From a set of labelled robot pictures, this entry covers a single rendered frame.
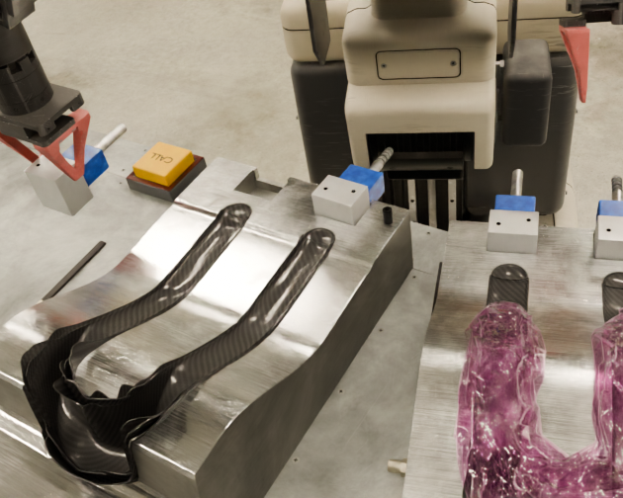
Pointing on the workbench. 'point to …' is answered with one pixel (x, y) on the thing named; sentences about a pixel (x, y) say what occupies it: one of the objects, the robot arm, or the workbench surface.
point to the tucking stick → (73, 271)
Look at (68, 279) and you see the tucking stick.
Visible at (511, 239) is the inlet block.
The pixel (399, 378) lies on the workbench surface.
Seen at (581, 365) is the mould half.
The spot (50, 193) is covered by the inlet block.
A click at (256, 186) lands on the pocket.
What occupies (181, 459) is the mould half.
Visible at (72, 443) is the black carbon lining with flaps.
